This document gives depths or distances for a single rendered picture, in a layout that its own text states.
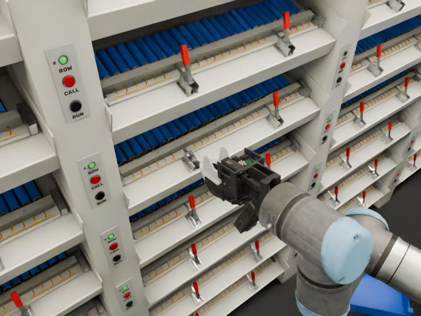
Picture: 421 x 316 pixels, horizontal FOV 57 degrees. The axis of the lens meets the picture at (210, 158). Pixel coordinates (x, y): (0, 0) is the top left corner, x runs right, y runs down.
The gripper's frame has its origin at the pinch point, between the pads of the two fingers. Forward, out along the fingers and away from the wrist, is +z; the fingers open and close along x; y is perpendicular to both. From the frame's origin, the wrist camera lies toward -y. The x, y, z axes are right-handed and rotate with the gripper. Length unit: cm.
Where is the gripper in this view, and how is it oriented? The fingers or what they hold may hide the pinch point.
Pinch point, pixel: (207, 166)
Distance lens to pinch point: 83.2
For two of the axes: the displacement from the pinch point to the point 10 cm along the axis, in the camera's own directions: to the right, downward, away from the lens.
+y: -1.0, -8.3, -5.6
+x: -7.9, 4.0, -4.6
